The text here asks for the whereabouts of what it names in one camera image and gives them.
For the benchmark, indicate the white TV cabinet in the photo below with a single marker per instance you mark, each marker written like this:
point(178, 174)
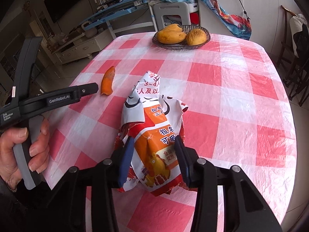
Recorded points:
point(81, 47)

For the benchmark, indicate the wooden chair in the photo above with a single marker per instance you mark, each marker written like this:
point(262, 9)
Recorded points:
point(286, 57)

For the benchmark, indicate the white plastic stool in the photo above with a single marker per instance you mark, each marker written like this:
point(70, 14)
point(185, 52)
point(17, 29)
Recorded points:
point(171, 9)

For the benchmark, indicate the white sack on chair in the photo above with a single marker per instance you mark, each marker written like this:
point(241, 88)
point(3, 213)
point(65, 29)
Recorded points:
point(296, 23)

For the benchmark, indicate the left yellow mango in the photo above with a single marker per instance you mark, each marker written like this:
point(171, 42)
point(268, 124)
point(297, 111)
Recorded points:
point(170, 37)

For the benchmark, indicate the dark fruit plate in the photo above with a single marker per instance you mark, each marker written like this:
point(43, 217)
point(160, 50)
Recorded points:
point(182, 45)

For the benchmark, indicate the blue white study desk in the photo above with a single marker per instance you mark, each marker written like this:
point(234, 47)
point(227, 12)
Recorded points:
point(118, 10)

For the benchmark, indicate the white wall cabinet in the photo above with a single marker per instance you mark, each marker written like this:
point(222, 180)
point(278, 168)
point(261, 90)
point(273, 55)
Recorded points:
point(266, 18)

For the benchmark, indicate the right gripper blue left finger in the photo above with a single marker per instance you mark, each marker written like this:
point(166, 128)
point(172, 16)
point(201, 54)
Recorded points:
point(125, 159)

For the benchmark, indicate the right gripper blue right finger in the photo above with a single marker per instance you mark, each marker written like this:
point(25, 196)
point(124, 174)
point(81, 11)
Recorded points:
point(185, 160)

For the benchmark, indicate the person's left hand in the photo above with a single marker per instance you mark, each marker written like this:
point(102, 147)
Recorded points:
point(39, 152)

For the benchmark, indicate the yellow mango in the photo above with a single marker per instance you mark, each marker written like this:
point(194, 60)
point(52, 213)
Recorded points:
point(170, 37)
point(196, 37)
point(173, 27)

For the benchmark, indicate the red orange snack bag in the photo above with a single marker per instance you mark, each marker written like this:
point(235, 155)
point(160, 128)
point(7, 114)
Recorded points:
point(153, 121)

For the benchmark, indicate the pink white checkered tablecloth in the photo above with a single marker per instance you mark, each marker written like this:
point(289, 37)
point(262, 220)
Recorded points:
point(238, 112)

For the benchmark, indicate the right yellow mango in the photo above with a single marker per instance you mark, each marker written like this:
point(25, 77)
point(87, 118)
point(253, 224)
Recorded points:
point(196, 37)

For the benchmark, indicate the colourful hanging bag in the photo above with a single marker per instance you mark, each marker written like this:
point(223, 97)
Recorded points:
point(238, 26)

